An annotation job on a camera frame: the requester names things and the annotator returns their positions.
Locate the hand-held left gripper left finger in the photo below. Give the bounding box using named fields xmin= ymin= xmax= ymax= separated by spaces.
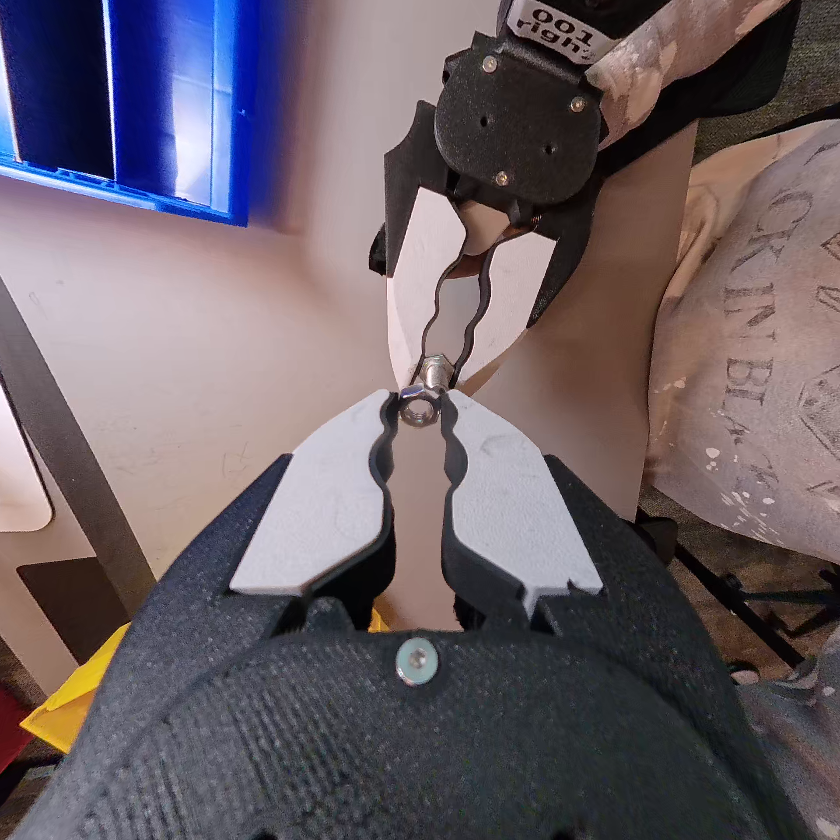
xmin=226 ymin=387 xmax=400 ymax=601

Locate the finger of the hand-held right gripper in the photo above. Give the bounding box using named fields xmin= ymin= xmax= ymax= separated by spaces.
xmin=453 ymin=233 xmax=557 ymax=391
xmin=386 ymin=185 xmax=470 ymax=389

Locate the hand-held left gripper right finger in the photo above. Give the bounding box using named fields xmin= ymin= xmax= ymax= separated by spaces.
xmin=438 ymin=390 xmax=605 ymax=601

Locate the steel hex bolt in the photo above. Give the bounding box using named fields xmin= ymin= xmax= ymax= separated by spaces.
xmin=420 ymin=352 xmax=455 ymax=396

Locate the steel hex nut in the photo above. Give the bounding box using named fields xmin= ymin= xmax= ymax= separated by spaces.
xmin=397 ymin=387 xmax=442 ymax=429

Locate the blue plastic bin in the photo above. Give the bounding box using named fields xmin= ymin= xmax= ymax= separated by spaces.
xmin=0 ymin=0 xmax=260 ymax=229

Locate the yellow plastic bin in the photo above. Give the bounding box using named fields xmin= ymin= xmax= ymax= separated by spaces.
xmin=20 ymin=607 xmax=395 ymax=756

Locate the person's right forearm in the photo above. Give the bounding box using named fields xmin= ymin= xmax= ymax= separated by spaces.
xmin=581 ymin=0 xmax=798 ymax=151

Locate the person's right hand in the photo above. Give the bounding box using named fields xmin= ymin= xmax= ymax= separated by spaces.
xmin=453 ymin=203 xmax=524 ymax=278

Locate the wooden document stand white base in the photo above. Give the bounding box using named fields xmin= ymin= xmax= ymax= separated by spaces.
xmin=0 ymin=387 xmax=53 ymax=534

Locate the red tote bag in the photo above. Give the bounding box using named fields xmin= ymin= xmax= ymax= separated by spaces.
xmin=0 ymin=686 xmax=30 ymax=775

